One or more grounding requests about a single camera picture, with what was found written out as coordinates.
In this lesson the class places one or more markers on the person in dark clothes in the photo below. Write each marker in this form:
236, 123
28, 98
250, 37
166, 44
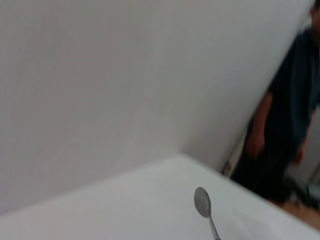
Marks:
290, 112

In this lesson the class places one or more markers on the bare person hand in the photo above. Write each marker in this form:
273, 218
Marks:
255, 146

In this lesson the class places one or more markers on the bare person forearm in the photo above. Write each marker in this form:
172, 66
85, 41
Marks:
261, 115

